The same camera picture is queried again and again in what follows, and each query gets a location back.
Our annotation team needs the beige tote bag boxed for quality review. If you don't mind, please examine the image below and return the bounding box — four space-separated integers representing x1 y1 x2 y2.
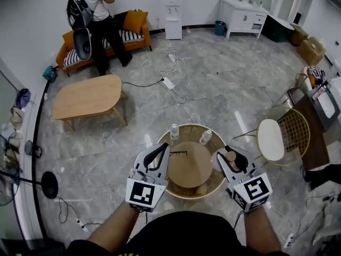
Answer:
10 107 25 130

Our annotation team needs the curved back metal chair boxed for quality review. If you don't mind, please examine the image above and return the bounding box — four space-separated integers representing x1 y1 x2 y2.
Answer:
274 72 311 109

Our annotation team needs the striped bag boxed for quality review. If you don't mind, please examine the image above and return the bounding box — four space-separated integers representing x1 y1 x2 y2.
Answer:
308 66 326 86

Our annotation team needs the white water dispenser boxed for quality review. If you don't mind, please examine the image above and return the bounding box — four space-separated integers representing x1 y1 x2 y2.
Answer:
163 0 183 41

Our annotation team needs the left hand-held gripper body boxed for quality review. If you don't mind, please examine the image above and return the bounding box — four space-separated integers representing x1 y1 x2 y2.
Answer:
125 169 168 213

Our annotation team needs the large cardboard box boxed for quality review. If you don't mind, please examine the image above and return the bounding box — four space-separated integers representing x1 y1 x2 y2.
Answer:
296 36 327 66

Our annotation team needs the dark green bathtub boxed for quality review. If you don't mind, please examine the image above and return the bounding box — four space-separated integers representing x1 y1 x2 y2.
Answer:
262 14 295 43

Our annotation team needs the teal waste bin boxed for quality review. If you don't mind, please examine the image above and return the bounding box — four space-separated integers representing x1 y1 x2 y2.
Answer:
214 20 226 36

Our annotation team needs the small round wooden ball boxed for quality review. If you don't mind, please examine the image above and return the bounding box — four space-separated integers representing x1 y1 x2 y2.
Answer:
210 147 240 172

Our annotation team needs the oval wooden low table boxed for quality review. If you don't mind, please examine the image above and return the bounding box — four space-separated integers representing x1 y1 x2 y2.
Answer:
51 74 129 132

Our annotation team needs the person's black shirt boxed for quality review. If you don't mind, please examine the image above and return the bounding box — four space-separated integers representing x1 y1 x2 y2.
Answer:
65 211 290 256

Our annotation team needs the person's left forearm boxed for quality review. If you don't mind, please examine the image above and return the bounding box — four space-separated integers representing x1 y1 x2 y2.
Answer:
87 201 141 253

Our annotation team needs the coiled white cable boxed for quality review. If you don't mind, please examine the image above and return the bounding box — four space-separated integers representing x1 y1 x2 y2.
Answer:
155 28 186 77

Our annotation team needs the orange sofa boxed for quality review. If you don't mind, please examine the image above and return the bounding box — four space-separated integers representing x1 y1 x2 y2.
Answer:
55 10 153 77

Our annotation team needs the black standing fan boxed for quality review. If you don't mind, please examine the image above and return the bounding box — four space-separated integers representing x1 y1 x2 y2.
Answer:
0 133 59 207

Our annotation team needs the person's right forearm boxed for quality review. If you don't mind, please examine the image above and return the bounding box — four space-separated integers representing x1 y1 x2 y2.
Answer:
243 204 282 252

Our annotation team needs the black power cable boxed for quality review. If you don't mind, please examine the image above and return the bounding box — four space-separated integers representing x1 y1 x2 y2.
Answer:
121 78 165 88

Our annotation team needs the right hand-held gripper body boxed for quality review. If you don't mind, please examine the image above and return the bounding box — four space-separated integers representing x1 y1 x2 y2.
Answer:
226 166 273 213

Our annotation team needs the small cardboard box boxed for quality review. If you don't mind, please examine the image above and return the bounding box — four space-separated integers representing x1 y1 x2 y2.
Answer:
289 23 310 47

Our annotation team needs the white vanity cabinet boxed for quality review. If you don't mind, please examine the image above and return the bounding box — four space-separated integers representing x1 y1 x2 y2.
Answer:
217 0 270 39

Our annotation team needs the orange throw pillow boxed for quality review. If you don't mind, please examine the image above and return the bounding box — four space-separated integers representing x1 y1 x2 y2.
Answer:
122 10 149 34

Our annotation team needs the gold wire chair white seat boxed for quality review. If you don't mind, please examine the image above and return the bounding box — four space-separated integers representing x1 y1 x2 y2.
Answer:
233 107 311 167

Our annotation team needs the large white power strip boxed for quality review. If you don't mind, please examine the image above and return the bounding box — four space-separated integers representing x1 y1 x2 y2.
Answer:
161 76 176 90

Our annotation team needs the dark wooden washstand with sink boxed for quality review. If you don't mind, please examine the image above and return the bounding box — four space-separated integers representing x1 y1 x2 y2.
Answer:
277 84 341 172

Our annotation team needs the striped seat cushion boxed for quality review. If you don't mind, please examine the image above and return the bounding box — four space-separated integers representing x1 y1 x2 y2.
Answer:
63 29 144 66

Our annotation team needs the purple bag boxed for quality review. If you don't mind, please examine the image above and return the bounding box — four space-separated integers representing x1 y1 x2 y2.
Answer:
15 88 31 109

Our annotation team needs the clear plastic water bottle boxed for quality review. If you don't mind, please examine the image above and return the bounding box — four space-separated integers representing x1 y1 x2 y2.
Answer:
199 129 213 146
169 123 180 141

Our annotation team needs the black mesh waste basket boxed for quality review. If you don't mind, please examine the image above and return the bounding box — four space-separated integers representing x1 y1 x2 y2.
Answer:
24 140 43 158

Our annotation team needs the teal storage box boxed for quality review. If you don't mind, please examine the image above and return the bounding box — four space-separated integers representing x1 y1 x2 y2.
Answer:
42 65 59 84

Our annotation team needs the round glass side table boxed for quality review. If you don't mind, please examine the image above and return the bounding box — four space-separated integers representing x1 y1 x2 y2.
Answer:
156 123 230 200

